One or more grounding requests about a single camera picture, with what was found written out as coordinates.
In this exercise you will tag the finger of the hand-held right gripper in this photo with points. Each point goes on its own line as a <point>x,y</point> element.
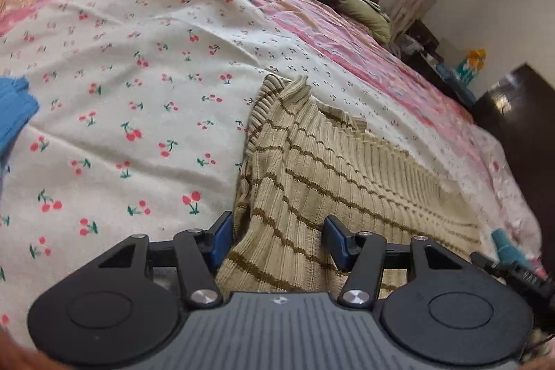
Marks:
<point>520,277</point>

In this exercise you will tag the pink patterned blanket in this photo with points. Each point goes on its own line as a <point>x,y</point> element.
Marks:
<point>303,6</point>

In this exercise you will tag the dark brown cabinet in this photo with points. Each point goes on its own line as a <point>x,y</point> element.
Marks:
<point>520,127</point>

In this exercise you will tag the yellow and blue toy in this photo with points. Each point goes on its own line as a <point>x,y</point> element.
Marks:
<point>471,64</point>

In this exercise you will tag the beige striped knit sweater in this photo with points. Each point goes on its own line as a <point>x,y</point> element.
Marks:
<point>312,179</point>

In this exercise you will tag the blue knit garment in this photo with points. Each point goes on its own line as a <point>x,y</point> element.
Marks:
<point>15,114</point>

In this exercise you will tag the olive green pillow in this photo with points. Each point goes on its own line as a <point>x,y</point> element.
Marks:
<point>368,16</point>

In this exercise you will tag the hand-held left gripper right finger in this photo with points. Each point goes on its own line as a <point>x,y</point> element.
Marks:
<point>336,243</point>

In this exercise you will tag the cluttered nightstand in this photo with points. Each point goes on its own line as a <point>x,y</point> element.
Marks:
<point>429,58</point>

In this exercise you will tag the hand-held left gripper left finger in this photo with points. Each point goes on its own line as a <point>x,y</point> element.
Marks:
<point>223,240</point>

